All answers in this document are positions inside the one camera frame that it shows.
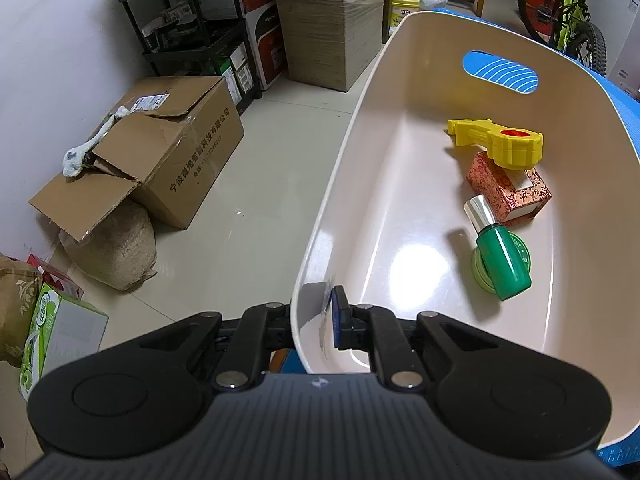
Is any yellow jug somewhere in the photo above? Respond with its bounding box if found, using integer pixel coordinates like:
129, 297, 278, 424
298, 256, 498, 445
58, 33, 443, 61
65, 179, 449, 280
389, 0, 421, 31

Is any blue silicone mat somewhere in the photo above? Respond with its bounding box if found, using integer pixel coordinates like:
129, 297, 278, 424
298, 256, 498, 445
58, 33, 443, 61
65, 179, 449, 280
270, 7, 640, 468

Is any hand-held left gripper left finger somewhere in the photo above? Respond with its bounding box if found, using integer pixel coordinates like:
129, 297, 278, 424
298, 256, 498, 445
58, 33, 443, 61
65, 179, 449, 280
132, 301, 296, 394

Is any beige woven sack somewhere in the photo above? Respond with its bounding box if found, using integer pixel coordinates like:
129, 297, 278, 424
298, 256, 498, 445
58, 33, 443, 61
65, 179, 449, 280
59, 200, 158, 292

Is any green white carton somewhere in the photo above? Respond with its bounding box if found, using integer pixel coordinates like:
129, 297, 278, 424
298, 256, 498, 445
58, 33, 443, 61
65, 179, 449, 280
19, 282, 110, 403

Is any black shelf cart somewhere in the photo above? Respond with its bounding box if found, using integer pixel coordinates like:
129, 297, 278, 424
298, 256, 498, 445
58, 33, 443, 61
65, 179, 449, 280
117, 0, 263, 116

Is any small green white box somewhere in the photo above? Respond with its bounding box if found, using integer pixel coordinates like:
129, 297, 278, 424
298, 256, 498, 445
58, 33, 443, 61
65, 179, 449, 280
215, 42, 253, 106

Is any red patterned small box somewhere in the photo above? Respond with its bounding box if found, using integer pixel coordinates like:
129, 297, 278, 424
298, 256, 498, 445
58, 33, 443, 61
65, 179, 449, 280
466, 152, 552, 225

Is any green bottle with silver cap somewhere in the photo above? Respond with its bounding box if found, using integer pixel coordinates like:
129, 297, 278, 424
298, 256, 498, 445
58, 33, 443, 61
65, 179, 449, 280
464, 194, 533, 302

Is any green round tin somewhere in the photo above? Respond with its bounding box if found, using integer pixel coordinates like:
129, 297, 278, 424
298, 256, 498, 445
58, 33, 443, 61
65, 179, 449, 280
471, 237, 531, 293

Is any green black bicycle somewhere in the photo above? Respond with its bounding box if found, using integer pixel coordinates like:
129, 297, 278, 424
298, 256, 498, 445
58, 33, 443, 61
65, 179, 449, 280
517, 0, 608, 76

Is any yellow plastic tool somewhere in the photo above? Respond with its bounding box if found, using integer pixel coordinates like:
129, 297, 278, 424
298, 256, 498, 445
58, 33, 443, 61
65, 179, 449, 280
446, 117, 545, 170

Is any white chest freezer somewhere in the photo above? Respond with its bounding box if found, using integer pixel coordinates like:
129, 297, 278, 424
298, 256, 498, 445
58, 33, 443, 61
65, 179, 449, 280
602, 0, 640, 98

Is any red white appliance box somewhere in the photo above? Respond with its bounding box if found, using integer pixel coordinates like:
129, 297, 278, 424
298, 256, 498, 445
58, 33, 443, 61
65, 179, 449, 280
245, 0, 287, 92

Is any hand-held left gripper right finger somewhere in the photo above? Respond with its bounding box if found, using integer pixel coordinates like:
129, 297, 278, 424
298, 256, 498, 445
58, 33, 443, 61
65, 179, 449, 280
330, 284, 507, 392

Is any open cardboard box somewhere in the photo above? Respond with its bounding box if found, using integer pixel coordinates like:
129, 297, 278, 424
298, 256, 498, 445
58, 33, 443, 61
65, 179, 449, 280
27, 75, 246, 242

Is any brown patterned bag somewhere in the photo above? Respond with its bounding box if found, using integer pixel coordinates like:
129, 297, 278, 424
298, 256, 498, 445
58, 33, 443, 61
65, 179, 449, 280
0, 255, 43, 363

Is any film wrapped cardboard box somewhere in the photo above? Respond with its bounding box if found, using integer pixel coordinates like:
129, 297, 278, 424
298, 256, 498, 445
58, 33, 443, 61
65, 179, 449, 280
282, 0, 388, 92

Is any beige plastic storage bin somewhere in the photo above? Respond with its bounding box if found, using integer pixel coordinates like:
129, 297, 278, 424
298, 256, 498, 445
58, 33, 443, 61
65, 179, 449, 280
290, 9, 640, 450

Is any white rag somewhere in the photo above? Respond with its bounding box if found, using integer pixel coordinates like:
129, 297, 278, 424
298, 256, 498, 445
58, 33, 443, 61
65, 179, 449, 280
62, 105, 130, 179

